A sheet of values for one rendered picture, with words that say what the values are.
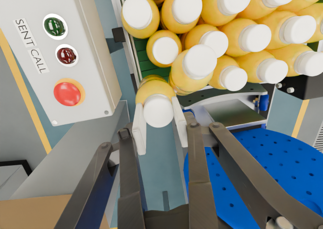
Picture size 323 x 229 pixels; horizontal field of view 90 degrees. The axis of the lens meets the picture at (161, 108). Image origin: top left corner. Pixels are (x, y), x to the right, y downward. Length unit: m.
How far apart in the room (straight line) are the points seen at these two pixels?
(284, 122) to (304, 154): 1.60
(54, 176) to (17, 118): 1.15
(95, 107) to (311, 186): 0.38
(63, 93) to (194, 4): 0.22
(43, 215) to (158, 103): 0.46
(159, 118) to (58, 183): 0.64
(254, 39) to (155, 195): 2.05
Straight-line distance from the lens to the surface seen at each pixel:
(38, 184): 0.84
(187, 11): 0.26
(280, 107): 1.91
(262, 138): 0.47
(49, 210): 0.57
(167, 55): 0.26
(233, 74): 0.30
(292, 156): 0.43
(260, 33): 0.31
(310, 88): 0.51
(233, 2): 0.28
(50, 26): 0.25
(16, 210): 0.63
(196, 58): 0.21
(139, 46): 0.44
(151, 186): 2.06
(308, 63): 0.37
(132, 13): 0.26
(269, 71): 0.33
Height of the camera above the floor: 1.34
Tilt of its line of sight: 66 degrees down
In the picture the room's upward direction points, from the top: 171 degrees clockwise
